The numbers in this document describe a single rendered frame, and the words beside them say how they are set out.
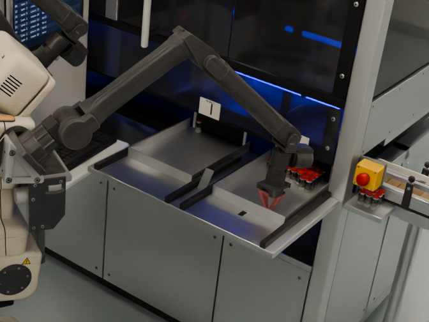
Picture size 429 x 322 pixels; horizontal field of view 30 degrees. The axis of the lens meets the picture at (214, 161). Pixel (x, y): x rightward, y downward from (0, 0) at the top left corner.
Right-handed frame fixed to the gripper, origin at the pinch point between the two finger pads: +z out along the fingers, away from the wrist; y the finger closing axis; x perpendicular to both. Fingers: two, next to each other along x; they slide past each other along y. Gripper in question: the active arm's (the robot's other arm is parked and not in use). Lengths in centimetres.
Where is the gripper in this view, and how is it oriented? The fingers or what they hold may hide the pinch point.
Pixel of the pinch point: (267, 211)
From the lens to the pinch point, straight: 239.1
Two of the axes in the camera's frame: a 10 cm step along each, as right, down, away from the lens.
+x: -8.1, -3.5, 4.7
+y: 5.5, -1.8, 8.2
